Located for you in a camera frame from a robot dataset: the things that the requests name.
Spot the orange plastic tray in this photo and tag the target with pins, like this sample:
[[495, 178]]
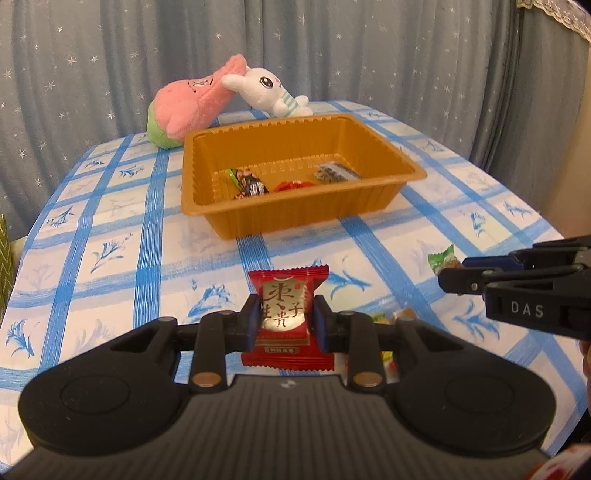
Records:
[[286, 217]]

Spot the green black snack packet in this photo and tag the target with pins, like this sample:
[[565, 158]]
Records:
[[247, 184]]

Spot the blue checked floral tablecloth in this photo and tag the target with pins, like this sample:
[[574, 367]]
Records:
[[115, 258]]

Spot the green zigzag cushion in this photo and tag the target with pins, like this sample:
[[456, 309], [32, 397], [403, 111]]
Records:
[[5, 267]]

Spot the clear dark snack packet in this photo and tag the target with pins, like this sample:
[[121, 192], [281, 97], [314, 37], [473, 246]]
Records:
[[337, 172]]

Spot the light green sofa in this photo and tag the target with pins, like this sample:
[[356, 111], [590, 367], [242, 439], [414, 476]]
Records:
[[21, 244]]

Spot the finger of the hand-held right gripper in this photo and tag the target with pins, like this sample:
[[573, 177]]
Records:
[[545, 256], [461, 280]]

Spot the red snack packet gold label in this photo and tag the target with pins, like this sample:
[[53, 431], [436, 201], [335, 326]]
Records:
[[286, 295]]

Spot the pink plush toy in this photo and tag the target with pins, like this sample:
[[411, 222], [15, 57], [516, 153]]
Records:
[[189, 108]]

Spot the clear candy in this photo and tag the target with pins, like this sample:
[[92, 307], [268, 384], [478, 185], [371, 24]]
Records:
[[401, 316]]

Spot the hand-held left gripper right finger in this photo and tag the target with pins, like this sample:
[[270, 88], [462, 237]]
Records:
[[319, 323]]

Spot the red white printed cloth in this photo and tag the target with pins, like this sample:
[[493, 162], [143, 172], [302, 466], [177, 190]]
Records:
[[565, 465]]

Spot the lace-trimmed grey curtain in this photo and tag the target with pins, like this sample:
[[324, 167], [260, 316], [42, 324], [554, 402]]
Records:
[[554, 92]]

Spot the green yellow snack packet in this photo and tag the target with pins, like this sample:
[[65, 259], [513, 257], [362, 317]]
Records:
[[442, 261]]

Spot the grey star-print curtain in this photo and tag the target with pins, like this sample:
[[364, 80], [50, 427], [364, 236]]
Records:
[[138, 55]]

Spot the red snack packet dark label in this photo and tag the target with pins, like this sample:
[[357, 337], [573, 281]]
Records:
[[293, 186]]

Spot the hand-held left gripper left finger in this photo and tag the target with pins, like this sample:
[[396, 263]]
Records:
[[253, 318]]

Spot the white bunny plush toy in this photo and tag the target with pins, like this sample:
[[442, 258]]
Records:
[[265, 90]]

